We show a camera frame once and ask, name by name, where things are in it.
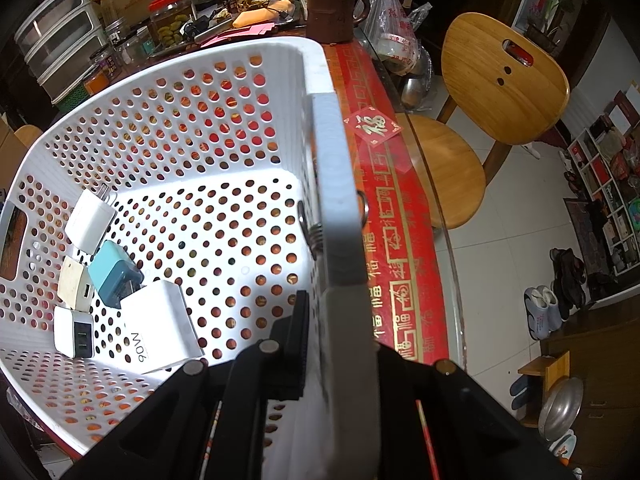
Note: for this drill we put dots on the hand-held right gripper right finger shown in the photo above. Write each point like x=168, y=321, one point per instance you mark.
x=400, y=385

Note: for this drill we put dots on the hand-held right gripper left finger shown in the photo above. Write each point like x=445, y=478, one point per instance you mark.
x=295, y=350

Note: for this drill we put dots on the large white charger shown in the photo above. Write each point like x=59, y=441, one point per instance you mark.
x=160, y=330

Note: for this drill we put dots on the white perforated plastic basket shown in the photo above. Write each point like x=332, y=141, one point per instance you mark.
x=225, y=185

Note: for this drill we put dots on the teal charger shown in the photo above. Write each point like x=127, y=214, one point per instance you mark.
x=114, y=272

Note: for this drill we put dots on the white charger with black face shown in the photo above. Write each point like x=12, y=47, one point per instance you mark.
x=72, y=332

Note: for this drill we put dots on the cream white charger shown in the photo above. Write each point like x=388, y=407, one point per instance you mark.
x=74, y=282

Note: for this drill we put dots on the white charger with prongs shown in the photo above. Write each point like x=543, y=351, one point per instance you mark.
x=90, y=220

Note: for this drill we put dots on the metal spring clip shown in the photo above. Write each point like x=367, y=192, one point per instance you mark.
x=314, y=235

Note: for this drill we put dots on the blue slippers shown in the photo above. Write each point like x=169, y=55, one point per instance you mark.
x=520, y=392

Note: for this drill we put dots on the small wooden stool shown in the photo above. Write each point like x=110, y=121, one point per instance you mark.
x=545, y=372

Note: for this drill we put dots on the white slippers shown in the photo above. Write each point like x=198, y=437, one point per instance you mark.
x=541, y=310

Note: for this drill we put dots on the metal basin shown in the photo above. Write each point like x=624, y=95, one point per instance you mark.
x=560, y=407

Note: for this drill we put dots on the red printed tablecloth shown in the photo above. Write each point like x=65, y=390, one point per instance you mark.
x=395, y=220

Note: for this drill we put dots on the dark shoes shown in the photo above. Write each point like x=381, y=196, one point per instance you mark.
x=567, y=272

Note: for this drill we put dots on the square paper sticker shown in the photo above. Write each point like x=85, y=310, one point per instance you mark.
x=372, y=127

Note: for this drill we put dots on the white cubby shelf unit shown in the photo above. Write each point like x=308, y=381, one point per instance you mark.
x=610, y=200

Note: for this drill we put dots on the wooden chair with red slot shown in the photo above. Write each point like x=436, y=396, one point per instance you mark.
x=500, y=105

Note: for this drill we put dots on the pink paper sheet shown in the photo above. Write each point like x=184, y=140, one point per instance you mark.
x=240, y=31

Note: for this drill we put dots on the glass jar with orange contents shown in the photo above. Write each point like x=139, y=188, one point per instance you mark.
x=95, y=80

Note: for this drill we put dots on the green plastic basket base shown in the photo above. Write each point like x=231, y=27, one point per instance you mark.
x=70, y=97

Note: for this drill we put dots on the orange folded cloth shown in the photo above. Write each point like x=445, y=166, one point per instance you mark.
x=260, y=12

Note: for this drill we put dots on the clear printed plastic bag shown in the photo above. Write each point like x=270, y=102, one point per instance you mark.
x=395, y=25

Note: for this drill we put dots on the brown ceramic mug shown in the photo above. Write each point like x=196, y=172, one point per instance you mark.
x=330, y=10

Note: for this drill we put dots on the empty glass jar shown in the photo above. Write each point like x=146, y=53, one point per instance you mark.
x=134, y=46

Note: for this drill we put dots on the large pickle jar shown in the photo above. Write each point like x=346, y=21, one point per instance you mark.
x=170, y=22

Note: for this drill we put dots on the small glass jar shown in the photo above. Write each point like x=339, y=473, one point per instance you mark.
x=117, y=34

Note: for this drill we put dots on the stacked clear food cover tower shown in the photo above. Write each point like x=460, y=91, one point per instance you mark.
x=55, y=45

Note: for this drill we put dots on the potted plant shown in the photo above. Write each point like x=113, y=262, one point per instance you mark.
x=555, y=7

